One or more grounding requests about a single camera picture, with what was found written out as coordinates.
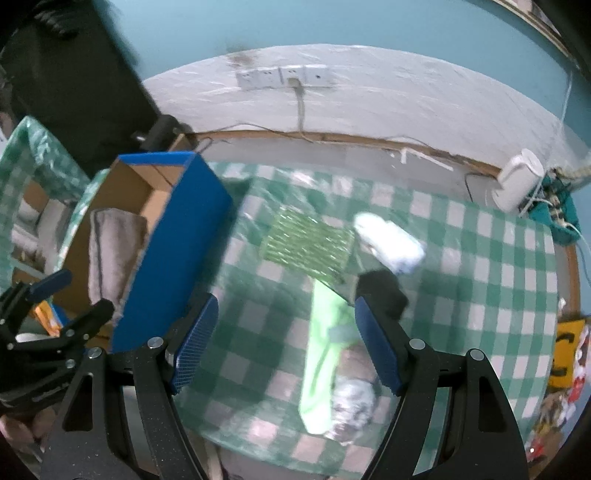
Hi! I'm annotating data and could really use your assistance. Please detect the green checkered tablecloth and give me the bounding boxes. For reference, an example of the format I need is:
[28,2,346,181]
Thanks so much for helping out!
[177,163,558,478]

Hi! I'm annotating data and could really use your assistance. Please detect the yellow black toy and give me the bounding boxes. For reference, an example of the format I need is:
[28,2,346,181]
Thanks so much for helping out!
[549,319,586,389]

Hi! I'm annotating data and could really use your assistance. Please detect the grey plastic bag bundle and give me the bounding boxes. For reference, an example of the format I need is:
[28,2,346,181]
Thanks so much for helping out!
[325,375,377,445]

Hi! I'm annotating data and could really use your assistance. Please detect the white plastic bag bundle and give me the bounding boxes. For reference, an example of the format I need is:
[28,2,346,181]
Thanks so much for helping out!
[353,212,426,275]

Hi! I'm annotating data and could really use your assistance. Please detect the person's hand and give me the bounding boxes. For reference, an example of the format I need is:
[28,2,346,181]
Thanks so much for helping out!
[1,407,56,461]

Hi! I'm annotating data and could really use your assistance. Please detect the grey towel in box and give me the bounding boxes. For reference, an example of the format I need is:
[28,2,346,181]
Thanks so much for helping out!
[88,208,147,325]

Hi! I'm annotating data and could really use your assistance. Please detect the green checkered side cloth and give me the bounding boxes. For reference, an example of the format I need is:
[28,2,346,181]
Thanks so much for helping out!
[0,116,90,290]

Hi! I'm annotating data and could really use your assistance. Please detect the white wall socket strip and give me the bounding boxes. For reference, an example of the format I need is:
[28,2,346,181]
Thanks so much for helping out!
[235,64,334,90]

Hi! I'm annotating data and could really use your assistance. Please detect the blue cardboard box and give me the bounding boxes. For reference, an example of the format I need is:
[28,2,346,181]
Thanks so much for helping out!
[54,151,232,352]

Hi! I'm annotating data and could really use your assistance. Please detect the teal basket with cables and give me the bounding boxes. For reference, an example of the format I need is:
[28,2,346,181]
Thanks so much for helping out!
[527,170,581,247]

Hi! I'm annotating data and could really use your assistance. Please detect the black soft hat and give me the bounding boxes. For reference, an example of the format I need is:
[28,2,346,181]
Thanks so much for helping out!
[356,270,409,321]

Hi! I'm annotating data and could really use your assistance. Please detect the light green foam sheet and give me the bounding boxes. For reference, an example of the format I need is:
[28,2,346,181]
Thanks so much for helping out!
[298,280,360,435]

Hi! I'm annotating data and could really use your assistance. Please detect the white electric kettle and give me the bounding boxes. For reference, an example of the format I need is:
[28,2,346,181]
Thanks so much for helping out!
[491,149,545,212]

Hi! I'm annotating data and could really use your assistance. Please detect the grey power cable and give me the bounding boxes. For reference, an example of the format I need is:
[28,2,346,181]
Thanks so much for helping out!
[287,77,316,142]

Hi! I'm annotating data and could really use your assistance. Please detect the green glitter cloth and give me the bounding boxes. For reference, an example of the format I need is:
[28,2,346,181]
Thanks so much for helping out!
[260,207,355,284]

